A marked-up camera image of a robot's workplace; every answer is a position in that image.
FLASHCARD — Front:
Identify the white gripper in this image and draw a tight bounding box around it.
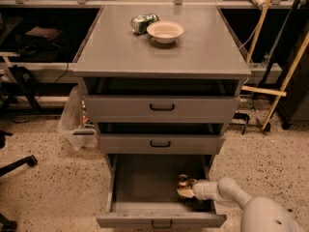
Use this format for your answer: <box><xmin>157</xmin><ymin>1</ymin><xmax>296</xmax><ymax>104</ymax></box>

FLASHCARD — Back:
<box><xmin>178</xmin><ymin>179</ymin><xmax>219</xmax><ymax>200</ymax></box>

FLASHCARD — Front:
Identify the orange soda can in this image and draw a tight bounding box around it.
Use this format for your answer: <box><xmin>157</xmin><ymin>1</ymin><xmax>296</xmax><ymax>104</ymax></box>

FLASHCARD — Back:
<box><xmin>177</xmin><ymin>174</ymin><xmax>192</xmax><ymax>190</ymax></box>

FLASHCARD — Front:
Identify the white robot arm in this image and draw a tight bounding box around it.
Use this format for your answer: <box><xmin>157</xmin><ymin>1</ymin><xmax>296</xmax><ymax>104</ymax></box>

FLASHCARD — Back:
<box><xmin>177</xmin><ymin>175</ymin><xmax>306</xmax><ymax>232</ymax></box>

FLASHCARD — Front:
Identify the grey bottom drawer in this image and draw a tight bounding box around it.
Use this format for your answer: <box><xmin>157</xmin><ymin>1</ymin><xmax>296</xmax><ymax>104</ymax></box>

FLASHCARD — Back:
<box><xmin>97</xmin><ymin>155</ymin><xmax>226</xmax><ymax>229</ymax></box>

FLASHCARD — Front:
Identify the grey drawer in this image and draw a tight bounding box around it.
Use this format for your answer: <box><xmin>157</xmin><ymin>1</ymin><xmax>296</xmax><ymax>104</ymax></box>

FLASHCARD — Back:
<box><xmin>97</xmin><ymin>155</ymin><xmax>226</xmax><ymax>229</ymax></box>
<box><xmin>98</xmin><ymin>123</ymin><xmax>224</xmax><ymax>155</ymax></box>
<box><xmin>84</xmin><ymin>77</ymin><xmax>239</xmax><ymax>123</ymax></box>

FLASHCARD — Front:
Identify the grey drawer cabinet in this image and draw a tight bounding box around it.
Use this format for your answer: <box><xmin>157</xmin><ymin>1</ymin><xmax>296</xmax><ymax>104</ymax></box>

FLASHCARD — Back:
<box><xmin>73</xmin><ymin>5</ymin><xmax>251</xmax><ymax>165</ymax></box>

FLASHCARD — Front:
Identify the grey middle drawer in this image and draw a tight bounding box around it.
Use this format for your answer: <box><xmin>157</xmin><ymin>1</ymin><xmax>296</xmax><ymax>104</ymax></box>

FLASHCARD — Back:
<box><xmin>98</xmin><ymin>123</ymin><xmax>224</xmax><ymax>155</ymax></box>

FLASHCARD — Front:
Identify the grey top drawer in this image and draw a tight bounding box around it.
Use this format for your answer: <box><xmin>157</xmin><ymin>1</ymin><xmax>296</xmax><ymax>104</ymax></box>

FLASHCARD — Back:
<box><xmin>84</xmin><ymin>77</ymin><xmax>239</xmax><ymax>123</ymax></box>

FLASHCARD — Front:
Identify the crushed green can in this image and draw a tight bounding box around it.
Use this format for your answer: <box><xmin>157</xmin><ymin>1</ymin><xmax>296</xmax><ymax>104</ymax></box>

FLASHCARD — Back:
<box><xmin>130</xmin><ymin>14</ymin><xmax>159</xmax><ymax>35</ymax></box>

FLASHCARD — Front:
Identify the clear plastic bag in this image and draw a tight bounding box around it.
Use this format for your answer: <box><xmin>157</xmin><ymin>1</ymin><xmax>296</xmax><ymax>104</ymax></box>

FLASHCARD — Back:
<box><xmin>57</xmin><ymin>86</ymin><xmax>98</xmax><ymax>149</ymax></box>

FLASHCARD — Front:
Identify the white bowl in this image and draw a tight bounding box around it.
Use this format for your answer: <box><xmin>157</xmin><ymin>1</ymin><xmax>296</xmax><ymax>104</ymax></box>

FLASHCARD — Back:
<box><xmin>147</xmin><ymin>21</ymin><xmax>184</xmax><ymax>44</ymax></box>

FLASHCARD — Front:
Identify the black office chair base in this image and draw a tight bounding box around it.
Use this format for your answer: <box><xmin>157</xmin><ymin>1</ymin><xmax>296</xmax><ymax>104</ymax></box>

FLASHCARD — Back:
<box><xmin>0</xmin><ymin>130</ymin><xmax>38</xmax><ymax>232</ymax></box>

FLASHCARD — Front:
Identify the brown flat box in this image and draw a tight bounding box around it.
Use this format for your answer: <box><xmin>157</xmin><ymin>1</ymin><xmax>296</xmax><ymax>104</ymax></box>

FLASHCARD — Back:
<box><xmin>26</xmin><ymin>26</ymin><xmax>62</xmax><ymax>41</ymax></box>

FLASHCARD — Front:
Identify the wooden stick frame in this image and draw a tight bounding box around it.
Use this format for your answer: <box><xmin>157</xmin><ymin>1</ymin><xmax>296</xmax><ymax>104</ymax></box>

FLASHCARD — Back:
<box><xmin>242</xmin><ymin>0</ymin><xmax>309</xmax><ymax>131</ymax></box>

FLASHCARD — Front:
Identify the black cable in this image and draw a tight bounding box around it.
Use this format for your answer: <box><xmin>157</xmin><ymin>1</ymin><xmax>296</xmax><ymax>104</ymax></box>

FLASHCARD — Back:
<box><xmin>52</xmin><ymin>61</ymin><xmax>70</xmax><ymax>85</ymax></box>

